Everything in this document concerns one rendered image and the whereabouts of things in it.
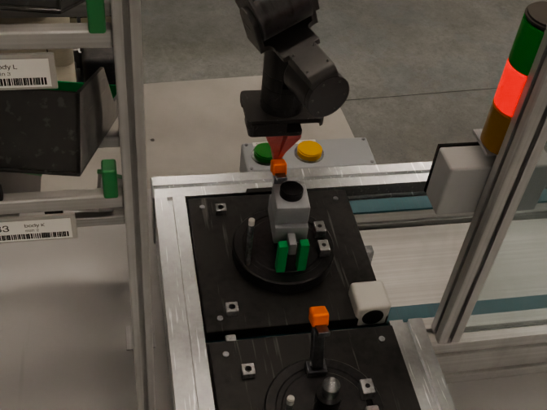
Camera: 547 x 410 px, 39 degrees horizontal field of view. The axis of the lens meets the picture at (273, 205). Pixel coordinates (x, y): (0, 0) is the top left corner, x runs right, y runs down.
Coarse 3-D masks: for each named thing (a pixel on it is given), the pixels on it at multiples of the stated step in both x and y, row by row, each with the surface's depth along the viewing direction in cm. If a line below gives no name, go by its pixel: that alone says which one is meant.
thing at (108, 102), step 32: (0, 96) 65; (32, 96) 65; (64, 96) 65; (96, 96) 73; (0, 128) 66; (32, 128) 66; (64, 128) 66; (96, 128) 74; (0, 160) 67; (32, 160) 67; (64, 160) 67
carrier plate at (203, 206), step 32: (320, 192) 118; (192, 224) 111; (224, 224) 111; (352, 224) 113; (224, 256) 107; (352, 256) 109; (224, 288) 103; (256, 288) 103; (320, 288) 104; (224, 320) 99; (256, 320) 100; (288, 320) 100; (352, 320) 101
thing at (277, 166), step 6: (270, 162) 107; (276, 162) 106; (282, 162) 106; (270, 168) 107; (276, 168) 106; (282, 168) 106; (276, 174) 106; (282, 174) 106; (276, 180) 107; (282, 180) 105
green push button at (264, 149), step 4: (260, 144) 124; (264, 144) 124; (268, 144) 124; (256, 148) 123; (260, 148) 123; (264, 148) 123; (268, 148) 123; (256, 152) 122; (260, 152) 122; (264, 152) 123; (268, 152) 123; (256, 156) 122; (260, 156) 122; (264, 156) 122; (268, 156) 122; (260, 160) 122; (264, 160) 122; (268, 160) 122
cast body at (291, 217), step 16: (272, 192) 101; (288, 192) 99; (304, 192) 101; (272, 208) 102; (288, 208) 98; (304, 208) 99; (272, 224) 102; (288, 224) 100; (304, 224) 101; (288, 240) 100
